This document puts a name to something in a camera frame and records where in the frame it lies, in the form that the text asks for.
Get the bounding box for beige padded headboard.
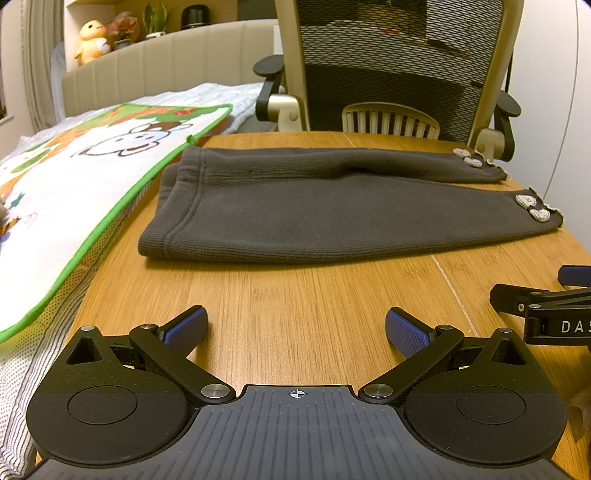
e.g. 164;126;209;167
61;21;283;117

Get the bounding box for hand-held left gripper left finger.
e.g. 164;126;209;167
65;305;236;407

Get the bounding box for dark grey pants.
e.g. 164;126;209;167
139;145;565;265

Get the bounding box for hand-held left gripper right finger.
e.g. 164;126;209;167
358;307;532;407

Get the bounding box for reddish potted plant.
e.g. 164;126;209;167
107;13;140;51

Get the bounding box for beige mesh office chair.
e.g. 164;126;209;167
253;0;522;163

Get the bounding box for cartoon printed blanket green edge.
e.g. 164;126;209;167
0;102;234;344

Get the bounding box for white wall shelf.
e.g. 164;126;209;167
64;0;278;73

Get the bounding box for yellow plush duck toy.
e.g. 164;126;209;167
74;19;112;65

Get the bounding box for green plant in white pot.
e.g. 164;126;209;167
141;3;169;40

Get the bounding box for black round speaker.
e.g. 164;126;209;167
181;4;213;31

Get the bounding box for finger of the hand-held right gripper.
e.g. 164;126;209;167
558;265;591;291
490;283;591;319

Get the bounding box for pale curtain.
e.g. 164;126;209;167
17;0;71;136

